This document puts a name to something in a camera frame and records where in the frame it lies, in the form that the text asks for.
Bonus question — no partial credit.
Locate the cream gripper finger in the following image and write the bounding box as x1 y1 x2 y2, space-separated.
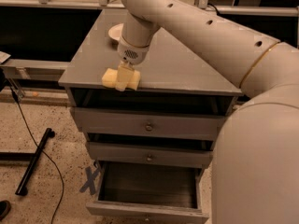
115 63 135 91

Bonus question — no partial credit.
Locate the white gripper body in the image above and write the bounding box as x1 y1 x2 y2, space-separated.
117 36 150 65

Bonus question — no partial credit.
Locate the yellow sponge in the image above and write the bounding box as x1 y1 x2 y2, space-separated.
102 68 140 91

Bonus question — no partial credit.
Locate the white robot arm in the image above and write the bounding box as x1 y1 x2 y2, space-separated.
121 0 299 224

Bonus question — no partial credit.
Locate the grey top drawer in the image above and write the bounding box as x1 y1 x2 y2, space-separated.
71 107 225 141

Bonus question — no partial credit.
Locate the grey wooden drawer cabinet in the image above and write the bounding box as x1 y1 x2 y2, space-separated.
58 7 246 170

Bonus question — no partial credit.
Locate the grey middle drawer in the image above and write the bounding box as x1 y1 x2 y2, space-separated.
86 142 212 168

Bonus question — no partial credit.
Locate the grey open bottom drawer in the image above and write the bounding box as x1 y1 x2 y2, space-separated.
86 161 208 224

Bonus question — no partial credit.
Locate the white bowl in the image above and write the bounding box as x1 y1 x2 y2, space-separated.
108 23 123 42

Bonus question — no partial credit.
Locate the black metal stand leg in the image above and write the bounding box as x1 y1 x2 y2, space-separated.
0 128 55 196

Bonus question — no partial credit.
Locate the dark shoe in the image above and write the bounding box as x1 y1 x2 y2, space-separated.
0 200 11 220

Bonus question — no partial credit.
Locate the grey metal rail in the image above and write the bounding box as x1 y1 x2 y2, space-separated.
1 59 68 81

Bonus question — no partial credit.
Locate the black floor cable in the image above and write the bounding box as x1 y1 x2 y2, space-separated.
8 84 65 224

